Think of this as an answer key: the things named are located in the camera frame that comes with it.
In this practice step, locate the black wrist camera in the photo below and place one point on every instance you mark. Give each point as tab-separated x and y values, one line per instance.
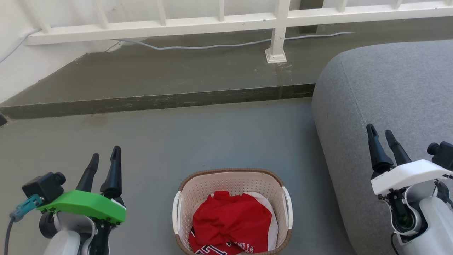
442	154
44	186

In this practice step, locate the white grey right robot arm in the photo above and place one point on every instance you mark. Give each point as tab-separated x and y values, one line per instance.
437	223

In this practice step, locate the white railing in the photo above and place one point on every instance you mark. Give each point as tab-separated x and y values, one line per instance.
177	26

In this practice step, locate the grey fabric sofa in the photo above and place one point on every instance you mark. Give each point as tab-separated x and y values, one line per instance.
389	88

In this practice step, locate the cream laundry basket brown rim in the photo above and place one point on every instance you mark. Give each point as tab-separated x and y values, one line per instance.
212	184

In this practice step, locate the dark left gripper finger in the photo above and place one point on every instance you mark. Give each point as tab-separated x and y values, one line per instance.
88	175
113	173

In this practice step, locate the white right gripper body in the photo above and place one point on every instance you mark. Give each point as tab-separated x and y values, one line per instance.
407	175

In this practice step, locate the red and white jersey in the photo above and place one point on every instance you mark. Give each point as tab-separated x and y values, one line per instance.
230	219

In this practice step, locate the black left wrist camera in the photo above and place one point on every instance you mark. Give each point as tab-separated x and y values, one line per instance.
44	186

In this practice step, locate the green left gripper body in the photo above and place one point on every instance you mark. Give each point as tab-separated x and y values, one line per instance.
85	205

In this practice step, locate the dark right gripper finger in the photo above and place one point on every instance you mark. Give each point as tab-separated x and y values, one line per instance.
377	152
398	152

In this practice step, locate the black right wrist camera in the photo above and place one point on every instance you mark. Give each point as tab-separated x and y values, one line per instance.
442	154

